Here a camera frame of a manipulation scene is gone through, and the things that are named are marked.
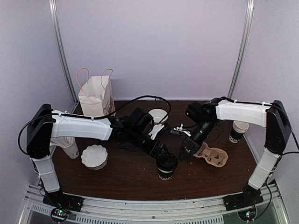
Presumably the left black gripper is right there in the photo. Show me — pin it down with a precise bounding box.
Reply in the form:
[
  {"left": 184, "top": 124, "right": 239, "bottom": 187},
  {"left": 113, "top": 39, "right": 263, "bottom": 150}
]
[{"left": 128, "top": 128, "right": 171, "bottom": 160}]

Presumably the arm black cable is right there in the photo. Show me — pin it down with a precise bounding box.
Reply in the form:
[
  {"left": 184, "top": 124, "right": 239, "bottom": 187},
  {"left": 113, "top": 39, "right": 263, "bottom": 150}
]
[
  {"left": 271, "top": 102, "right": 299, "bottom": 156},
  {"left": 92, "top": 94, "right": 171, "bottom": 124}
]

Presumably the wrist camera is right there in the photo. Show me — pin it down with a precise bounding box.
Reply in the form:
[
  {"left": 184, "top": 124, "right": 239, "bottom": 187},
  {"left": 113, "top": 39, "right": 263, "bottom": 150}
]
[
  {"left": 147, "top": 123, "right": 170, "bottom": 140},
  {"left": 169, "top": 124, "right": 191, "bottom": 137}
]

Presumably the brown cardboard cup carrier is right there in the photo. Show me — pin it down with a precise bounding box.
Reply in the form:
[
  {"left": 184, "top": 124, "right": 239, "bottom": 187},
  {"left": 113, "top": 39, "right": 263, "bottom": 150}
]
[{"left": 193, "top": 142, "right": 228, "bottom": 168}]

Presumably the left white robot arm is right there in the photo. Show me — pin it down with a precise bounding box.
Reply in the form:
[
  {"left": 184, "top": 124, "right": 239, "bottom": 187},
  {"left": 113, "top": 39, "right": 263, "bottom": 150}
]
[{"left": 25, "top": 104, "right": 178, "bottom": 207}]

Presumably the black lidded coffee cup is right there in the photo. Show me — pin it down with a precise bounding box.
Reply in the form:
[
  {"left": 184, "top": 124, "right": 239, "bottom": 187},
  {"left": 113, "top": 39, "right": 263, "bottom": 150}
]
[{"left": 156, "top": 154, "right": 178, "bottom": 181}]

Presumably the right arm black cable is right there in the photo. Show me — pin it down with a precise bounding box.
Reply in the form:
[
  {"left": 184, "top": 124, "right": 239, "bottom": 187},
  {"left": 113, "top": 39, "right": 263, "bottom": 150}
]
[{"left": 271, "top": 102, "right": 299, "bottom": 156}]

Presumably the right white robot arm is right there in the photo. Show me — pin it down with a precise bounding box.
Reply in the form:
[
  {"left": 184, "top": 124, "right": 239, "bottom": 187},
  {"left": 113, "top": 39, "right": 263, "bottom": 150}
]
[{"left": 179, "top": 97, "right": 292, "bottom": 206}]

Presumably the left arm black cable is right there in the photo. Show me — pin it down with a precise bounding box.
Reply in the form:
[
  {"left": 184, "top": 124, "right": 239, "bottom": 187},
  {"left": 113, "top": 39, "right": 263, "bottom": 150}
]
[{"left": 92, "top": 94, "right": 171, "bottom": 124}]

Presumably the aluminium front rail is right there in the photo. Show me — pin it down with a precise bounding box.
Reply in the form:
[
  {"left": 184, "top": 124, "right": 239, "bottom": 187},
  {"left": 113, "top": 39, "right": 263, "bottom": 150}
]
[{"left": 16, "top": 183, "right": 290, "bottom": 224}]

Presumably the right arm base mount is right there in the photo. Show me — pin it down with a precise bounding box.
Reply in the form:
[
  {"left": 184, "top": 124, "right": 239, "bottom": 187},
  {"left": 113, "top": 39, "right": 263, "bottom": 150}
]
[{"left": 223, "top": 192, "right": 263, "bottom": 211}]

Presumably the white fluted dish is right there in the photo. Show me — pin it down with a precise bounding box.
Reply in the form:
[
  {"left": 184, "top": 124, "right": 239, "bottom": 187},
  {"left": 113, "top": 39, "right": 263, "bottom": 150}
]
[{"left": 81, "top": 145, "right": 108, "bottom": 170}]

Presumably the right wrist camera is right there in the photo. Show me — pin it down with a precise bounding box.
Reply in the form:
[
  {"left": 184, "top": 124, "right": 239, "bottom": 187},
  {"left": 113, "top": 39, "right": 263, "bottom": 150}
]
[{"left": 169, "top": 124, "right": 191, "bottom": 137}]

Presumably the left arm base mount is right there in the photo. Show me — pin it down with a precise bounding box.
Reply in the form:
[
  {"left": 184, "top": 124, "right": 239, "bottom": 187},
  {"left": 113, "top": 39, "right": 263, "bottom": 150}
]
[{"left": 43, "top": 192, "right": 84, "bottom": 212}]

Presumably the left aluminium frame post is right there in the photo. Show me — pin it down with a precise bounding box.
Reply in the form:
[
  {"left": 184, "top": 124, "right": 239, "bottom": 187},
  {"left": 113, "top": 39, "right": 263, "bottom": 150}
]
[{"left": 49, "top": 0, "right": 78, "bottom": 105}]

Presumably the white paper takeout bag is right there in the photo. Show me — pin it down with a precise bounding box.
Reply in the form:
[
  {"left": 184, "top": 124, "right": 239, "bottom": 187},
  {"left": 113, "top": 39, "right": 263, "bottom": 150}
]
[{"left": 76, "top": 68, "right": 115, "bottom": 117}]

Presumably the right aluminium frame post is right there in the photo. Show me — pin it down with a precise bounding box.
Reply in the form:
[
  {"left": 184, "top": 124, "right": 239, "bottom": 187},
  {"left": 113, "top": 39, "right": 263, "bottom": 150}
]
[{"left": 227, "top": 0, "right": 255, "bottom": 98}]

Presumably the aluminium frame post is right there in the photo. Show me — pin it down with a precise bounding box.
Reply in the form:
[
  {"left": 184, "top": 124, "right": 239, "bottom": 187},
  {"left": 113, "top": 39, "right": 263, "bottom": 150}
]
[
  {"left": 49, "top": 0, "right": 78, "bottom": 105},
  {"left": 227, "top": 0, "right": 255, "bottom": 98}
]

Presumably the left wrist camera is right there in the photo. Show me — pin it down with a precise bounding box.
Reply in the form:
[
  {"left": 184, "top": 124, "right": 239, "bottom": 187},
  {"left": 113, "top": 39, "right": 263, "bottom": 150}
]
[{"left": 147, "top": 123, "right": 170, "bottom": 140}]

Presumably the white cup holding straws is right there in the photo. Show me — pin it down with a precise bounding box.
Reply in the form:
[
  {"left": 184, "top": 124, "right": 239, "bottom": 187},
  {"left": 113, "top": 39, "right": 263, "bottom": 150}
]
[{"left": 50, "top": 137, "right": 79, "bottom": 159}]

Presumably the white ceramic bowl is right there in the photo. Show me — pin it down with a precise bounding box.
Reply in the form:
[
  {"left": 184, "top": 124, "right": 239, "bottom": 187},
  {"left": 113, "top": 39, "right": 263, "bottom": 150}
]
[{"left": 149, "top": 108, "right": 168, "bottom": 125}]

